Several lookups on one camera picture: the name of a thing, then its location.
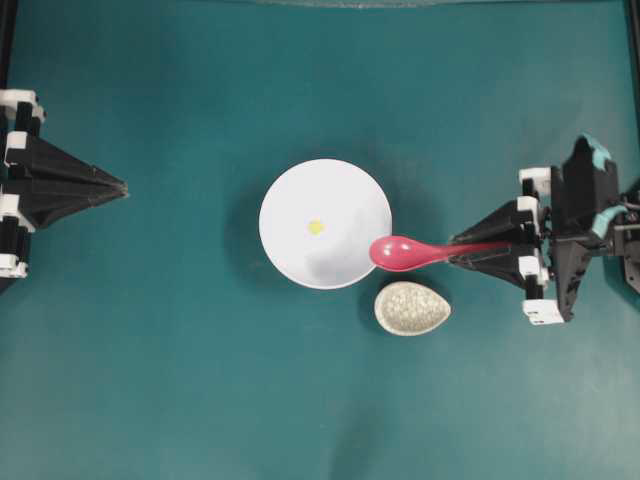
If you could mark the yellow hexagonal prism block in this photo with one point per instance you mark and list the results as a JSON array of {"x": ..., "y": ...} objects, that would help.
[{"x": 316, "y": 227}]

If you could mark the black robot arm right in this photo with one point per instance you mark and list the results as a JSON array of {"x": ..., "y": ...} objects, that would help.
[{"x": 623, "y": 239}]

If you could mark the white round bowl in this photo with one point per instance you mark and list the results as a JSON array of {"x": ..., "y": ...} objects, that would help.
[{"x": 347, "y": 200}]

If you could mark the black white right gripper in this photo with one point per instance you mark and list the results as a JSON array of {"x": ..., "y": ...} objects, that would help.
[{"x": 520, "y": 222}]

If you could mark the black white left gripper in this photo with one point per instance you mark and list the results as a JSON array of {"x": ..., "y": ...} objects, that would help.
[{"x": 22, "y": 213}]

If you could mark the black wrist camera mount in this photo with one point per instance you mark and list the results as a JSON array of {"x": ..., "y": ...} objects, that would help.
[{"x": 585, "y": 186}]

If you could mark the speckled ceramic spoon rest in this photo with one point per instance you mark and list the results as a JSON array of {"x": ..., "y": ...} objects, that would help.
[{"x": 406, "y": 308}]

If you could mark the pink plastic spoon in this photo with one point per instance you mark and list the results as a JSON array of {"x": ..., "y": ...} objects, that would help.
[{"x": 402, "y": 254}]

